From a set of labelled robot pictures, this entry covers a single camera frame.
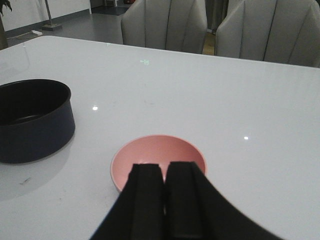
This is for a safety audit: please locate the white power strip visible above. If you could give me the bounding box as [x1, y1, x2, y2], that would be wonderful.
[31, 30, 43, 36]

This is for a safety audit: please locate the dark blue saucepan purple handle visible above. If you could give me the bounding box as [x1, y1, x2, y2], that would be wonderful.
[0, 79, 76, 164]

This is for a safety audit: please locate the pink bowl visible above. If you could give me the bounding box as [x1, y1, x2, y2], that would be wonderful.
[110, 134, 207, 192]

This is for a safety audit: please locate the beige chair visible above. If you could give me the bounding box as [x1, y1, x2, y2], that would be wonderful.
[120, 0, 207, 54]
[215, 0, 320, 68]

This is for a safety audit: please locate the left beige chair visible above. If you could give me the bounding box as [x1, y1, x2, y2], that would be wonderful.
[120, 0, 207, 54]

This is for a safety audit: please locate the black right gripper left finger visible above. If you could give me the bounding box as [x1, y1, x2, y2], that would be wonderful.
[91, 163, 164, 240]

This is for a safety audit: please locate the right beige chair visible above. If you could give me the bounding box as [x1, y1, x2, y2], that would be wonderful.
[215, 0, 320, 68]

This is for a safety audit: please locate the floor lamp stand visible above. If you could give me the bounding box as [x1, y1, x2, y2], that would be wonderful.
[41, 0, 63, 32]

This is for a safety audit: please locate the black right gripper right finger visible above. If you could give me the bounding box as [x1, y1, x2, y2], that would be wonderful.
[165, 161, 278, 240]

